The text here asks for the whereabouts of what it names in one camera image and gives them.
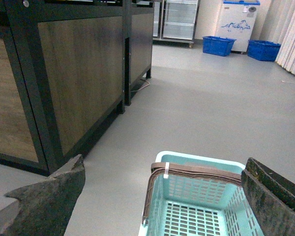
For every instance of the blue basket right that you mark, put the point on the blue basket right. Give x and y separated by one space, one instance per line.
263 50

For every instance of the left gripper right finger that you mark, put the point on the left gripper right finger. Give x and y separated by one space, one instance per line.
271 198

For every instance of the glass door refrigerator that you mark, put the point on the glass door refrigerator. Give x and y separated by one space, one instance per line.
175 21

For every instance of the brown basket handle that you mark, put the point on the brown basket handle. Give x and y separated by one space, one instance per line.
192 172

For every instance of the white curtain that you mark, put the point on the white curtain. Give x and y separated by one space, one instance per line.
292 39

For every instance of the light blue plastic basket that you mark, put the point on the light blue plastic basket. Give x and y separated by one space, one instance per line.
186 206

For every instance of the blue basket left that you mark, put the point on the blue basket left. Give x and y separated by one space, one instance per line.
217 45

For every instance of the white chest freezer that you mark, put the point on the white chest freezer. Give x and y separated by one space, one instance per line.
236 20

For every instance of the black wood display cabinet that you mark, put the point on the black wood display cabinet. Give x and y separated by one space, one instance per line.
61 75

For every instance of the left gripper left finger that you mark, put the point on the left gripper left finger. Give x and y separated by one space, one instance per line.
44 208

